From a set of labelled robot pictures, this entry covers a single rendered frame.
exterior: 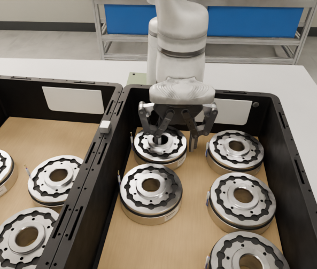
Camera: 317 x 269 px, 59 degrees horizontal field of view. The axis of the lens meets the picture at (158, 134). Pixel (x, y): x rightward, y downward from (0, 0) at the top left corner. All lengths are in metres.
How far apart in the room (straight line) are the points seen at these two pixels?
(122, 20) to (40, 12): 1.38
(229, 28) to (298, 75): 1.33
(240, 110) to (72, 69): 0.75
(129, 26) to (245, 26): 0.93
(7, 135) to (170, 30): 0.43
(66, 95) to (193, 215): 0.35
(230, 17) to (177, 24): 2.03
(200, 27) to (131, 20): 2.02
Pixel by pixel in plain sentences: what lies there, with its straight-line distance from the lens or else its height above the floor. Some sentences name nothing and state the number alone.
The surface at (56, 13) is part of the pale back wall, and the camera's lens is 3.52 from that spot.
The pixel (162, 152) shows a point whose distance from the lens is 0.51.
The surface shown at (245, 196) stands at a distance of 0.49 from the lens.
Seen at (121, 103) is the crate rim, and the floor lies 0.93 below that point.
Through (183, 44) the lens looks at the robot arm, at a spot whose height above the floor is 1.07.
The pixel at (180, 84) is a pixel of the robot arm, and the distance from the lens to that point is 0.40.
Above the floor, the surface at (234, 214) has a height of 0.86.
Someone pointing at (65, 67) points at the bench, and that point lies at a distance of 1.18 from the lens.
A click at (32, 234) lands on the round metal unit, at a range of 0.47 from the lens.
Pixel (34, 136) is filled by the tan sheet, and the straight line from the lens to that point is 0.65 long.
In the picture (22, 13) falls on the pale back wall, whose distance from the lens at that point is 3.68.
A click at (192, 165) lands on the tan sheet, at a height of 0.83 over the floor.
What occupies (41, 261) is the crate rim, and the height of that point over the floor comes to 0.93.
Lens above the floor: 1.23
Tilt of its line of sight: 42 degrees down
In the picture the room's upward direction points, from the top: straight up
